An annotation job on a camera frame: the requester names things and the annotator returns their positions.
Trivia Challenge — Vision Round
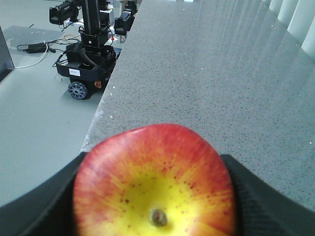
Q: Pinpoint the red yellow apple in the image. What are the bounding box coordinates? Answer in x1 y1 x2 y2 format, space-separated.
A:
73 124 238 236

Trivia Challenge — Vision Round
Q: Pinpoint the white floor cable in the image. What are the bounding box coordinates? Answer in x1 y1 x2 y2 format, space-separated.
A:
14 41 49 69

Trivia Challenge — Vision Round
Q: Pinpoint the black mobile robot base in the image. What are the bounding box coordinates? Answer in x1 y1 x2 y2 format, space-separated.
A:
49 0 116 100

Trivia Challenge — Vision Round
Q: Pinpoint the dark grey panel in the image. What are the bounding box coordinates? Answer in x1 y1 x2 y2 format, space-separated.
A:
0 29 15 82

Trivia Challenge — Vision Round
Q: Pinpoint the black power adapter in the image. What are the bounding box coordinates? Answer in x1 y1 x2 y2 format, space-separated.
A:
26 42 49 54

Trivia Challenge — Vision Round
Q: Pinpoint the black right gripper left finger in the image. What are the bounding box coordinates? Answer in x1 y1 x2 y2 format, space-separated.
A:
0 152 86 236

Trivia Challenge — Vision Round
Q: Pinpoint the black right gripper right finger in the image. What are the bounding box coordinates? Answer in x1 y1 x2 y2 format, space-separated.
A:
221 154 315 236

